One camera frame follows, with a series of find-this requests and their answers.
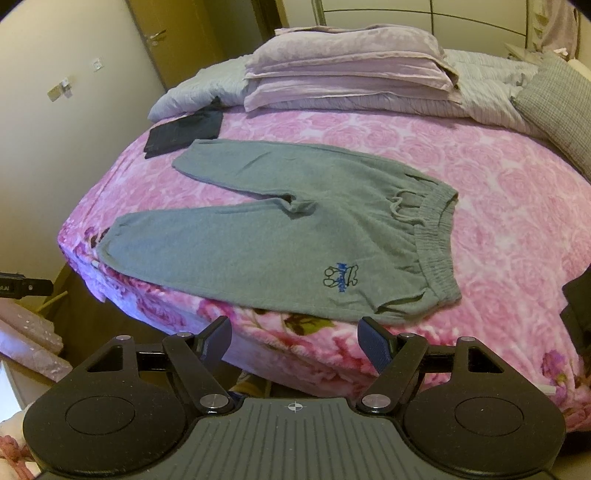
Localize grey sweatpants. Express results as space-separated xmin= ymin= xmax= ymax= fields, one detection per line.
xmin=96 ymin=140 xmax=461 ymax=324

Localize dark clothes pile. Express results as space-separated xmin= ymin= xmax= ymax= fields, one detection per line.
xmin=560 ymin=267 xmax=591 ymax=358

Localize pink floral fleece blanket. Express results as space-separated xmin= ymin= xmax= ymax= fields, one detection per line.
xmin=57 ymin=108 xmax=590 ymax=431

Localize folded dark blue jeans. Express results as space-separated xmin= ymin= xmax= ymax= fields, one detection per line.
xmin=143 ymin=97 xmax=223 ymax=159

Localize grey checked cushion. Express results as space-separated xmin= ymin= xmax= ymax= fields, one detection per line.
xmin=512 ymin=52 xmax=590 ymax=181

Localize wooden door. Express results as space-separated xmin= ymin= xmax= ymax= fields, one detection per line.
xmin=127 ymin=0 xmax=281 ymax=89

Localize folded lilac bed sheets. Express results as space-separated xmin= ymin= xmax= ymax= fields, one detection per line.
xmin=245 ymin=24 xmax=462 ymax=111

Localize white wardrobe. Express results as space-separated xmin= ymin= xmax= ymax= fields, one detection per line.
xmin=283 ymin=0 xmax=537 ymax=57

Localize hanging lilac garment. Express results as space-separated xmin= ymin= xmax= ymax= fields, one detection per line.
xmin=531 ymin=0 xmax=579 ymax=60

